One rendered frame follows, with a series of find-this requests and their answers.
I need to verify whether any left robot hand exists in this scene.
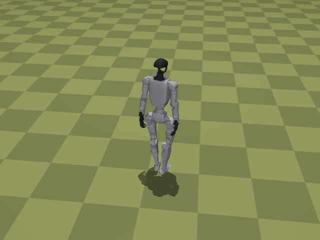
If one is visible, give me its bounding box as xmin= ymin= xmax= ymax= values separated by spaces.
xmin=139 ymin=111 xmax=146 ymax=128

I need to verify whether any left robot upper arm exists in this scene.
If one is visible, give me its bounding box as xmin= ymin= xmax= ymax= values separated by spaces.
xmin=141 ymin=75 xmax=151 ymax=100

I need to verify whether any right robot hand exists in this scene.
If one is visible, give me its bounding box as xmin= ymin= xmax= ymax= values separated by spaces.
xmin=171 ymin=120 xmax=179 ymax=136

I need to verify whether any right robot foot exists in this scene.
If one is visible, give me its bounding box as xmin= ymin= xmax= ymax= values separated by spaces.
xmin=159 ymin=164 xmax=172 ymax=175

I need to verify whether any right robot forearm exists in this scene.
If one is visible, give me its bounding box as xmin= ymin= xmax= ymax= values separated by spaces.
xmin=171 ymin=101 xmax=179 ymax=123

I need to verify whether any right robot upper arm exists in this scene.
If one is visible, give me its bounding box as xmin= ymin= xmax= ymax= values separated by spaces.
xmin=168 ymin=80 xmax=179 ymax=108

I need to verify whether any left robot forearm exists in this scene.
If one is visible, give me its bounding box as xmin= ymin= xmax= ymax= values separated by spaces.
xmin=138 ymin=93 xmax=147 ymax=115

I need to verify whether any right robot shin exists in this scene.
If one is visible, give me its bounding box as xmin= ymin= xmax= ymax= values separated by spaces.
xmin=161 ymin=144 xmax=172 ymax=170

